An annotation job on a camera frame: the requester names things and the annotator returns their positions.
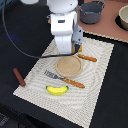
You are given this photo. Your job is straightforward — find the round wooden plate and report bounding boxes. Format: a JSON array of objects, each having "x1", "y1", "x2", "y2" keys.
[{"x1": 55, "y1": 56, "x2": 83, "y2": 77}]

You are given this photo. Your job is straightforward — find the beige woven placemat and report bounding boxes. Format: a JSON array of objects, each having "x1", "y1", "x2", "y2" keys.
[{"x1": 14, "y1": 37, "x2": 114, "y2": 128}]

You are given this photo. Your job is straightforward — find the brown toy sausage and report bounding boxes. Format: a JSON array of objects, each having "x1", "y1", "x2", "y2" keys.
[{"x1": 13, "y1": 68, "x2": 26, "y2": 87}]

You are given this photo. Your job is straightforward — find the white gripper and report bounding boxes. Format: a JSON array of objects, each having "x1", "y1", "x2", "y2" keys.
[{"x1": 51, "y1": 12, "x2": 83, "y2": 54}]

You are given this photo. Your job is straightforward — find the knife with orange handle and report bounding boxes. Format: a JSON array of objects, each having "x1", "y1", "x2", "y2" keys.
[{"x1": 77, "y1": 54, "x2": 97, "y2": 62}]

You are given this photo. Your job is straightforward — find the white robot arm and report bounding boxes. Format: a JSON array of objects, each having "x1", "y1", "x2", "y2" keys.
[{"x1": 21, "y1": 0, "x2": 83, "y2": 54}]

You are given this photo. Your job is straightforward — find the black cable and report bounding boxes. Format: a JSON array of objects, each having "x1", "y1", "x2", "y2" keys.
[{"x1": 1, "y1": 0, "x2": 78, "y2": 60}]

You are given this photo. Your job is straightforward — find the yellow toy banana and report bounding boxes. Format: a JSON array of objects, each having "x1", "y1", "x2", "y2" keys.
[{"x1": 46, "y1": 86, "x2": 68, "y2": 95}]

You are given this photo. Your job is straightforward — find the brown wooden board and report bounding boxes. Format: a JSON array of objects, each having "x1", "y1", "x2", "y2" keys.
[{"x1": 78, "y1": 0, "x2": 128, "y2": 42}]

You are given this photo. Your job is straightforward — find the fork with orange handle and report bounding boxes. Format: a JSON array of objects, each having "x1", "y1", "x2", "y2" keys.
[{"x1": 44, "y1": 70, "x2": 85, "y2": 88}]

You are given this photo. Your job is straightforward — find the beige bowl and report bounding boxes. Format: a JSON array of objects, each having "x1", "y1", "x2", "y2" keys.
[{"x1": 119, "y1": 5, "x2": 128, "y2": 30}]

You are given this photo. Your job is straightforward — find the large grey pot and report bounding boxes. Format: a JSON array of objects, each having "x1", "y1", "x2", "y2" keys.
[{"x1": 80, "y1": 0, "x2": 105, "y2": 24}]

